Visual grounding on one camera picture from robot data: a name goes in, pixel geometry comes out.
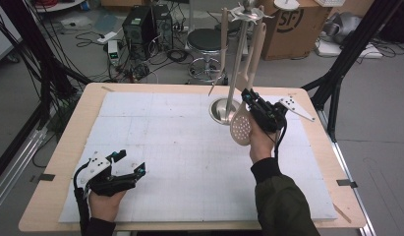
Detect person's left hand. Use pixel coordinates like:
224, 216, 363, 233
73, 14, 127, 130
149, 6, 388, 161
88, 190, 128, 223

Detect white round disc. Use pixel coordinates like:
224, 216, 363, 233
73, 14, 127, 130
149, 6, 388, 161
273, 0, 301, 11

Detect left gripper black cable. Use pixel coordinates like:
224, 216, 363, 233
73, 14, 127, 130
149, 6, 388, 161
73, 163, 90, 230

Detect black round stool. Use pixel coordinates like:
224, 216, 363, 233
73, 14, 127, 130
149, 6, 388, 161
186, 28, 230, 85

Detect black frame struts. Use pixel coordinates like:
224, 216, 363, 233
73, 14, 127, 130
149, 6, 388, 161
301, 0, 404, 144

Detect large black computer tower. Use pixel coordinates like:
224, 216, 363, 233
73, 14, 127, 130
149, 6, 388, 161
121, 5, 158, 60

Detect black flat bag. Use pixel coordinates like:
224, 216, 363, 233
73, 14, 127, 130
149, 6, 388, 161
228, 20, 243, 35

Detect white power strip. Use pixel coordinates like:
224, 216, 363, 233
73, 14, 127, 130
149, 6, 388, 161
96, 30, 119, 45

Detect white flat board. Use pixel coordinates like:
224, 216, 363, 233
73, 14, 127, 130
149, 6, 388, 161
316, 38, 384, 60

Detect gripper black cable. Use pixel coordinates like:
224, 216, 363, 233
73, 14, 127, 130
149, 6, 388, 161
73, 163, 90, 230
272, 121, 288, 159

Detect slim black computer tower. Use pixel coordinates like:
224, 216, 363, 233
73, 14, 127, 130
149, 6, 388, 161
152, 3, 174, 50

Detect person's right hand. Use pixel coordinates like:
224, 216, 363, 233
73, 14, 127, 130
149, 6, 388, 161
249, 114, 278, 165

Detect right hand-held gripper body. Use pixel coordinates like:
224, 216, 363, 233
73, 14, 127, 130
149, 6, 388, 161
252, 96, 316, 134

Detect white grid mat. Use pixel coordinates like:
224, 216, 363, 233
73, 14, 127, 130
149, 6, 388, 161
58, 91, 338, 224

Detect aluminium rail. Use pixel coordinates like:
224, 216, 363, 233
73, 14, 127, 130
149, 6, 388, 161
0, 126, 48, 214
317, 109, 377, 236

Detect beige perforated skimmer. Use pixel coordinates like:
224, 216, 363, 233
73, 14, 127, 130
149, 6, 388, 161
229, 22, 267, 147

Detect black tape strip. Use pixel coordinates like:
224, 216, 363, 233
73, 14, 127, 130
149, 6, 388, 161
336, 179, 359, 190
29, 172, 56, 184

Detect metal utensil rack stand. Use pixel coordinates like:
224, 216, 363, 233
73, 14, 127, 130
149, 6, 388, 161
208, 0, 275, 126

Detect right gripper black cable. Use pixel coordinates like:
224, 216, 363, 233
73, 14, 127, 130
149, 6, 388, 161
272, 121, 288, 159

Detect black frame with cables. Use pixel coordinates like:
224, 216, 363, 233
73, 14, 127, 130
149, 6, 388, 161
0, 0, 92, 132

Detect small white power supply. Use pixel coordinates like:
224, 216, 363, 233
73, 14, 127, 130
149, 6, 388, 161
106, 39, 121, 67

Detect beige solid turner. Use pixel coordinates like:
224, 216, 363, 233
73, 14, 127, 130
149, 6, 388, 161
235, 4, 266, 93

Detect brown cardboard box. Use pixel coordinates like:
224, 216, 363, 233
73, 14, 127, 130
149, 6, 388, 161
255, 0, 333, 62

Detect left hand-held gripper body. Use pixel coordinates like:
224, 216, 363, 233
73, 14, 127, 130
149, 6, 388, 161
78, 150, 139, 198

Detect beige slotted spatula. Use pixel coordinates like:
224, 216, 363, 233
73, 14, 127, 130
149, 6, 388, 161
207, 7, 229, 96

